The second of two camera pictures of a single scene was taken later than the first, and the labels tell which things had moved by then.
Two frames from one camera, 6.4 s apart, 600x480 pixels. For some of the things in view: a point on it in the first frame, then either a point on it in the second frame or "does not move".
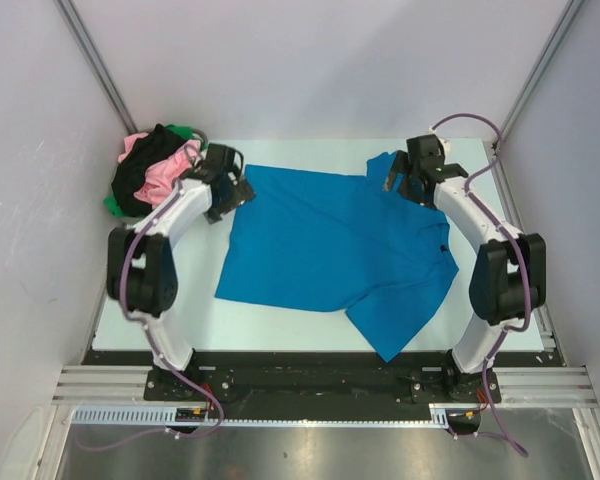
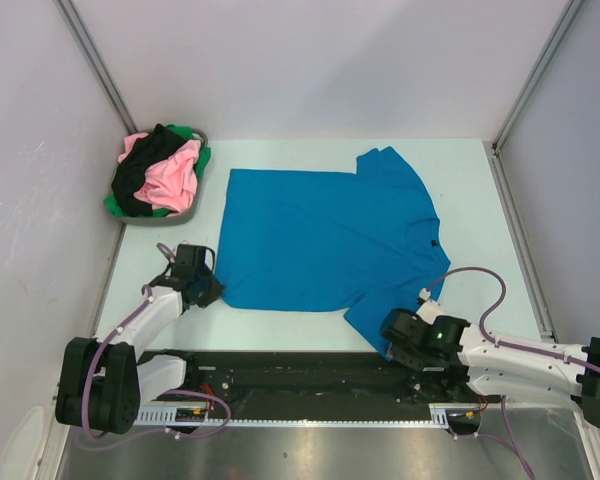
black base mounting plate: x=314 y=379 does not move
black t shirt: x=124 y=175 does not move
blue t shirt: x=338 y=243 does not move
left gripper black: x=241 y=194 to x=214 y=291
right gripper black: x=401 y=165 to x=401 y=355
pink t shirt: x=162 y=170 does not move
